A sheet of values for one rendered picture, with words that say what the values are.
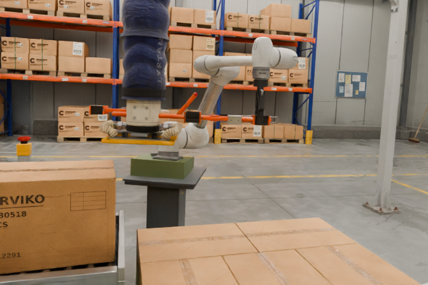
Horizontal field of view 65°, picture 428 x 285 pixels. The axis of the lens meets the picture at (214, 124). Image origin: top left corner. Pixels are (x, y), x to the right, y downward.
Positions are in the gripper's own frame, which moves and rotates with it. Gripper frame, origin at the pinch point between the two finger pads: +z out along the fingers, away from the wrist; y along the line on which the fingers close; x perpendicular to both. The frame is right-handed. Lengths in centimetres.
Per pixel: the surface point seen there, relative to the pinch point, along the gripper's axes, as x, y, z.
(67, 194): -87, 28, 34
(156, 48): -52, 8, -33
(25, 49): -456, -646, -98
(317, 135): 349, -919, 112
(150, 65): -55, 10, -24
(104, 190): -72, 24, 33
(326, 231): 48, -20, 68
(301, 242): 28, -4, 68
